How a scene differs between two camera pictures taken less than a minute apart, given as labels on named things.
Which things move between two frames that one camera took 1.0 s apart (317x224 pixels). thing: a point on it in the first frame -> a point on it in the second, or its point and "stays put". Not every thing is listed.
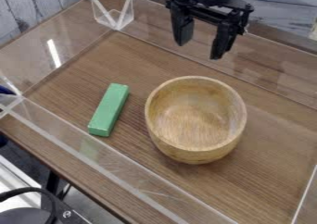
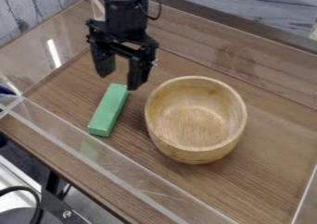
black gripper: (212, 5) -> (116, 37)
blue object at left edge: (6, 90) stays put
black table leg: (53, 182) stays put
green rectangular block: (105, 116) stays put
